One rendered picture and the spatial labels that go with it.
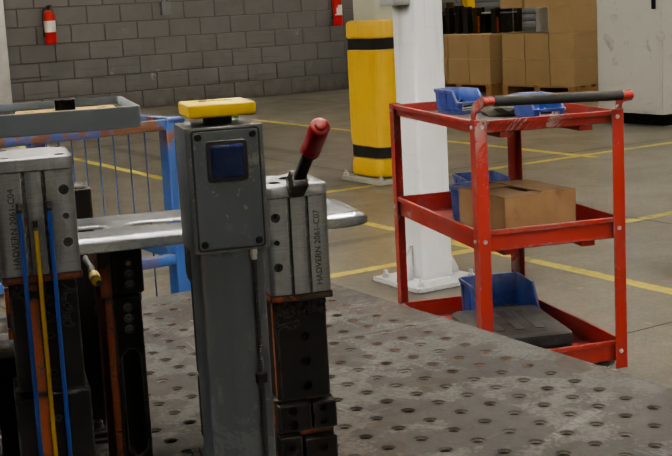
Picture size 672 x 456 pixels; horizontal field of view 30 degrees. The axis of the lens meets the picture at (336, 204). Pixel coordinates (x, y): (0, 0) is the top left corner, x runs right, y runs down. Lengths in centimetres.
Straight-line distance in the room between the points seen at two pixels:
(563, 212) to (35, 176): 255
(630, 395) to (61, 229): 84
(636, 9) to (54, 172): 1053
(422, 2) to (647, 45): 634
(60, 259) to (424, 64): 419
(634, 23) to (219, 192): 1061
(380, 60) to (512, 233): 503
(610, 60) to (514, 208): 837
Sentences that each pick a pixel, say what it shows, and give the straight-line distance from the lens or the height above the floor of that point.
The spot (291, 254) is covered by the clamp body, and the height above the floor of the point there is 99.
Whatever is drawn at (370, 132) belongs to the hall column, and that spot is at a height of 35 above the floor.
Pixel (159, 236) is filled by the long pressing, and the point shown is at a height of 100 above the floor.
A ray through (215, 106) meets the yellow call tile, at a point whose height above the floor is 116.
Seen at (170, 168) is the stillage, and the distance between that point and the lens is 351.
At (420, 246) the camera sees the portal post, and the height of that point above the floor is 18.
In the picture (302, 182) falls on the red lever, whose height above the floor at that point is 106.
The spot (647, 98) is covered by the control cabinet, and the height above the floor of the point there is 24.
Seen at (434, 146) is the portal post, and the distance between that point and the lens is 541.
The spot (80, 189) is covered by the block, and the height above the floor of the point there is 103.
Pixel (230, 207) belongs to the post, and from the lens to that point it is 111.
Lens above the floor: 124
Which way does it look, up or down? 9 degrees down
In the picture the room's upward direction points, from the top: 3 degrees counter-clockwise
